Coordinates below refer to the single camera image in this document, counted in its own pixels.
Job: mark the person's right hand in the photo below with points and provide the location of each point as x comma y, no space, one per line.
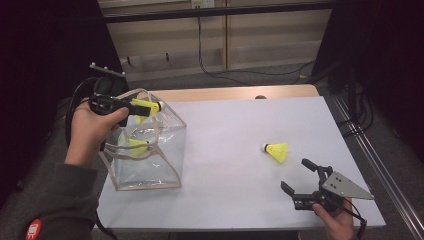
336,225

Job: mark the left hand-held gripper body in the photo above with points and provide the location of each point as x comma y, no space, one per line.
106,87

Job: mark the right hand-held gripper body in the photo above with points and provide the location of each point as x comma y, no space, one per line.
346,187

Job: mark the beige wooden cabinet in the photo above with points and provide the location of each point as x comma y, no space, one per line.
266,30

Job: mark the white table cover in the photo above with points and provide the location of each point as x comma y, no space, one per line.
216,140

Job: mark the person's left hand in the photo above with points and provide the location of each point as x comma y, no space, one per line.
90,133

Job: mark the dark round table grommet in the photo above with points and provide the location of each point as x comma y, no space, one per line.
260,97

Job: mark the white wall outlet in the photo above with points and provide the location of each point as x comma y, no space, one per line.
208,3

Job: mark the clear bag with beige trim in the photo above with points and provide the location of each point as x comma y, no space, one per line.
160,163

